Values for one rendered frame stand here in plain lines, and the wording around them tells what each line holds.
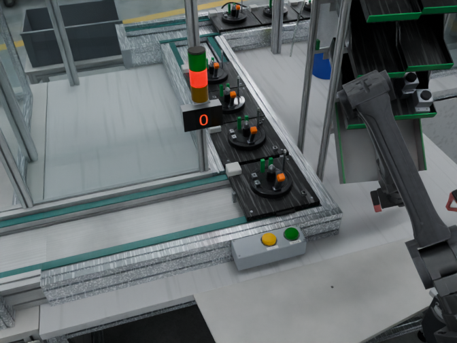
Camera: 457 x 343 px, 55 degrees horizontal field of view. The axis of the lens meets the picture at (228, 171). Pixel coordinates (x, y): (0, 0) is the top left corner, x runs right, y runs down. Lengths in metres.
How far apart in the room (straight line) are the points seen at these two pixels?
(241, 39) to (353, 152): 1.21
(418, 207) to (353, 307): 0.49
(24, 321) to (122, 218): 0.40
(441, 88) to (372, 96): 1.45
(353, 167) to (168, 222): 0.61
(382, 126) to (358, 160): 0.58
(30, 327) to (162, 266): 0.38
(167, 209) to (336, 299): 0.59
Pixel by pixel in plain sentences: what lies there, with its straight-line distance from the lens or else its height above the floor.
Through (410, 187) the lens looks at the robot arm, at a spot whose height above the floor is 1.37.
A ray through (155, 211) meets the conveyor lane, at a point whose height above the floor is 0.92.
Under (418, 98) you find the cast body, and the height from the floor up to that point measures 1.26.
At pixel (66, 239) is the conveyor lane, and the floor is 0.92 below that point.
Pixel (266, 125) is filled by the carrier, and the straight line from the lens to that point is 1.71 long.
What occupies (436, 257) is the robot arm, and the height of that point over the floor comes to 1.27.
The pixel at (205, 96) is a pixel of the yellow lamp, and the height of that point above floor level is 1.28.
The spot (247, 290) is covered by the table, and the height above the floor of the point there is 0.86.
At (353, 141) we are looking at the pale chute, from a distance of 1.48.
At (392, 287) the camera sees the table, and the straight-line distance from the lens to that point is 1.39.
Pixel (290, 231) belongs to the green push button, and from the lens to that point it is 1.31.
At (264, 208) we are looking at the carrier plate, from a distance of 1.37.
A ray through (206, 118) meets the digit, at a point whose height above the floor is 1.20.
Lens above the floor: 1.95
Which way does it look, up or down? 41 degrees down
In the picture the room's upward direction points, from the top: 2 degrees counter-clockwise
